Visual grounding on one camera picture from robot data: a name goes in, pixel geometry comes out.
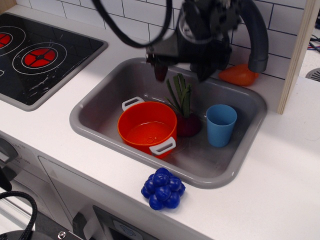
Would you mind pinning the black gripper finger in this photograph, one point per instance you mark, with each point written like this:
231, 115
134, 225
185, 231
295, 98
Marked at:
160, 70
206, 71

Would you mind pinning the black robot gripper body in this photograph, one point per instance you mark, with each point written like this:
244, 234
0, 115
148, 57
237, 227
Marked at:
177, 48

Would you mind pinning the purple beet with green leaves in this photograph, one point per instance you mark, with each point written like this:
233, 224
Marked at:
188, 124

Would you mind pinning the grey plastic sink basin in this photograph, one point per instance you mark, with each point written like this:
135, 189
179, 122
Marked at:
193, 160

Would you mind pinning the orange toy carrot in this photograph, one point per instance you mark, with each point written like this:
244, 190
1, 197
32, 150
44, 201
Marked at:
239, 75

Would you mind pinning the blue plastic cup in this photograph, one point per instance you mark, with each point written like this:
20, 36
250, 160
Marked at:
220, 120

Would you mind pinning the dark grey toy faucet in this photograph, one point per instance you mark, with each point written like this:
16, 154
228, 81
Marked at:
258, 37

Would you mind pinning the light wooden side panel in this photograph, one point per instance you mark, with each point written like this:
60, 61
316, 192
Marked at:
309, 16

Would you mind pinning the grey round drain grate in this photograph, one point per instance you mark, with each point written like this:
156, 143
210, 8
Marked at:
314, 74

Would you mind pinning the blue toy grape bunch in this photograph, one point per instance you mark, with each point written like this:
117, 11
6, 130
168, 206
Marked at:
162, 189

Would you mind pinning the black toy stove top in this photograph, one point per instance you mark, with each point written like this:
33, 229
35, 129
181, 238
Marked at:
38, 59

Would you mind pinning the white toy oven front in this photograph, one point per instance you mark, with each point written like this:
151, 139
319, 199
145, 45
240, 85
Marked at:
73, 200

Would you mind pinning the orange toy pot white handles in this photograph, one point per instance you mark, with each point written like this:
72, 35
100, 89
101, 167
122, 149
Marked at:
148, 126

